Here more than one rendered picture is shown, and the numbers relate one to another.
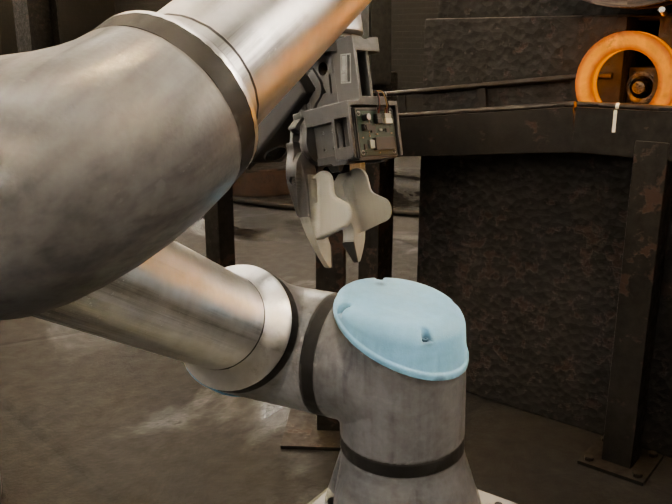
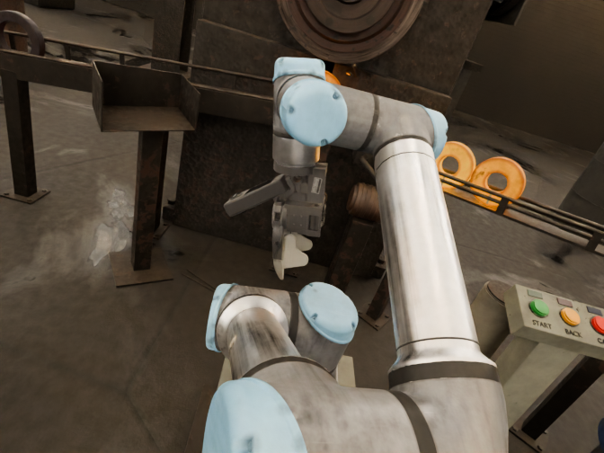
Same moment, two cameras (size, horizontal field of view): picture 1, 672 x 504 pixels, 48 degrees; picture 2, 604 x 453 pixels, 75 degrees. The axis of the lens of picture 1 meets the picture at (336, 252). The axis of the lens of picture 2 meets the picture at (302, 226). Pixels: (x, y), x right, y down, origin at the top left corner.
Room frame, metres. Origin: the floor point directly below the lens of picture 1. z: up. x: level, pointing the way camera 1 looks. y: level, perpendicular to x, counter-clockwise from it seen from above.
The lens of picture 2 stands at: (0.29, 0.38, 1.05)
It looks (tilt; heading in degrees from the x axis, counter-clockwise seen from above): 30 degrees down; 317
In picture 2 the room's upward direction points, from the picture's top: 18 degrees clockwise
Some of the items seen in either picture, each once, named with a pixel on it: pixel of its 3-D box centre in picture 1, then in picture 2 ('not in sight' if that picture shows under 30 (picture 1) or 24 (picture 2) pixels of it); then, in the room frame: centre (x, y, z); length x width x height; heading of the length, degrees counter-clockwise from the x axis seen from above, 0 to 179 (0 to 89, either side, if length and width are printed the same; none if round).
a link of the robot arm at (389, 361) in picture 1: (394, 361); (318, 324); (0.63, -0.05, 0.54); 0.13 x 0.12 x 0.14; 63
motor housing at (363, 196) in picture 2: not in sight; (359, 249); (1.10, -0.70, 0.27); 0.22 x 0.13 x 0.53; 51
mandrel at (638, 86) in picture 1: (652, 85); not in sight; (1.54, -0.63, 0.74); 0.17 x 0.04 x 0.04; 141
